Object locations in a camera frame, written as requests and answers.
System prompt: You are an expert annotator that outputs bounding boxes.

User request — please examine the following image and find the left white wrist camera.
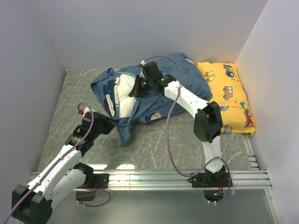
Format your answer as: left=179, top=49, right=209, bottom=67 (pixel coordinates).
left=78, top=106, right=94, bottom=116

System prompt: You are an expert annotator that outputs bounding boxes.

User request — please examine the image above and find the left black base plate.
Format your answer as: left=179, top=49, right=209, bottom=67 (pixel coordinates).
left=80, top=173, right=110, bottom=189

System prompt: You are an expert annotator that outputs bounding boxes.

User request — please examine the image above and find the blue cartoon mouse pillowcase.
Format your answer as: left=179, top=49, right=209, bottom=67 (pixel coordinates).
left=90, top=52, right=213, bottom=147

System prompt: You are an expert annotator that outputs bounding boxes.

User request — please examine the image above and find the white pillow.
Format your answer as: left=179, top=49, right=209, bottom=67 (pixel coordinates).
left=117, top=74, right=136, bottom=118

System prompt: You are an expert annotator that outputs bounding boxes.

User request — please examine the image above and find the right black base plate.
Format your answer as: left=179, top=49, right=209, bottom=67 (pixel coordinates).
left=187, top=172, right=233, bottom=188

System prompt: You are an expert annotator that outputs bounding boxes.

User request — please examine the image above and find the yellow car print pillow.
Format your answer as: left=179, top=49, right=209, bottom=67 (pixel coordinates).
left=195, top=62, right=256, bottom=135

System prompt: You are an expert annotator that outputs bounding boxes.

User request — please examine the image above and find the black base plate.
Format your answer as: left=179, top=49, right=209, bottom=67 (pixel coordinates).
left=80, top=173, right=110, bottom=189
left=187, top=172, right=233, bottom=188

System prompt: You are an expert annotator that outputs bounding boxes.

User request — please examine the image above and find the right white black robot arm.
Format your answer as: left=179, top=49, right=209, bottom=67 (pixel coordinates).
left=130, top=62, right=227, bottom=187

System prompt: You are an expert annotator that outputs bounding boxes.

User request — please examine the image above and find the aluminium mounting rail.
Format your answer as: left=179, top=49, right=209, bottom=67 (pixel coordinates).
left=28, top=169, right=273, bottom=192

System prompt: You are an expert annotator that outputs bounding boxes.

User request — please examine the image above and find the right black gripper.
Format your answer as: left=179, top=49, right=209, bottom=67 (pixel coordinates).
left=131, top=74, right=154, bottom=97

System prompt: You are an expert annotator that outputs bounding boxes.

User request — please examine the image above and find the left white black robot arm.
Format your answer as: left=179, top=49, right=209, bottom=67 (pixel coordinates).
left=10, top=112, right=118, bottom=224

